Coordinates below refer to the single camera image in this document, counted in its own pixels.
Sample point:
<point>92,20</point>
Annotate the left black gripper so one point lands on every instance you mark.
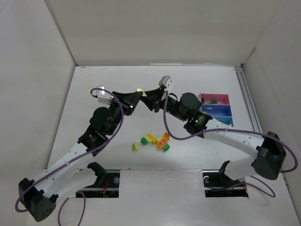
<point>125,104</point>

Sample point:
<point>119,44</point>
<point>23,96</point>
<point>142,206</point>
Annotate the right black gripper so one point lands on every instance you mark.
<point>158,101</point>

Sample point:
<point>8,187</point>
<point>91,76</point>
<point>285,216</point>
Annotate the lime lego brick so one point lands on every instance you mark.
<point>135,147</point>
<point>140,90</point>

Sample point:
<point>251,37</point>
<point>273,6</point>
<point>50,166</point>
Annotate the orange lego brick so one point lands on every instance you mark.
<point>166,136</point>

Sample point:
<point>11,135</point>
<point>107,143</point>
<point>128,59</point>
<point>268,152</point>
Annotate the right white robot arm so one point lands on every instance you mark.
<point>266,152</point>

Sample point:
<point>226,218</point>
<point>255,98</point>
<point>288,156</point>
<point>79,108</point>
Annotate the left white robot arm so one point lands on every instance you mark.
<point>77,168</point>

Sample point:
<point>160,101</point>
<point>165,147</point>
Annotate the green lego in pile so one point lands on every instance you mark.
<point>144,141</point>

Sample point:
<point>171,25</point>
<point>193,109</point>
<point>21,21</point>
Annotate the yellow curved lego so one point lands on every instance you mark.
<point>150,138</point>

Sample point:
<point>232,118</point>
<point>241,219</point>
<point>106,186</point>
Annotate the orange flower print lego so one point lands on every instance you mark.
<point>162,143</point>

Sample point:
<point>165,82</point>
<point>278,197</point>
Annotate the green lego right of pile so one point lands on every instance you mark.
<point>166,147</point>

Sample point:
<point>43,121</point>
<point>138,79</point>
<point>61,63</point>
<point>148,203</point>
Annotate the purple-blue container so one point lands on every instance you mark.
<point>217,110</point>

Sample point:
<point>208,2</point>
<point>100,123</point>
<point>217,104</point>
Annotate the pink container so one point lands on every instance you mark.
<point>222,99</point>

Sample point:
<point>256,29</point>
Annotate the light blue container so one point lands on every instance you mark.
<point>228,120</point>

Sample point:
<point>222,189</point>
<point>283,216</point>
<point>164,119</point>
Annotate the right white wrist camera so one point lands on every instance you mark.
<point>167,82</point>

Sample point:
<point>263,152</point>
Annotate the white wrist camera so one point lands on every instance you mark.
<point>167,82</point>
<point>103,97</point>

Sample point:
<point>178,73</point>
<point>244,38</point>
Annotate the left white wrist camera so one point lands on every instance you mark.
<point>103,97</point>

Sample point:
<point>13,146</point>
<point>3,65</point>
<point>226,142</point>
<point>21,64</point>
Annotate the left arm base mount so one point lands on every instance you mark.
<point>106,184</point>

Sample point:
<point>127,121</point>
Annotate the aluminium rail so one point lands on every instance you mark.
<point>247,99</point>

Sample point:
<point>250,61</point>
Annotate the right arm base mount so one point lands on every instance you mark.
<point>217,184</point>

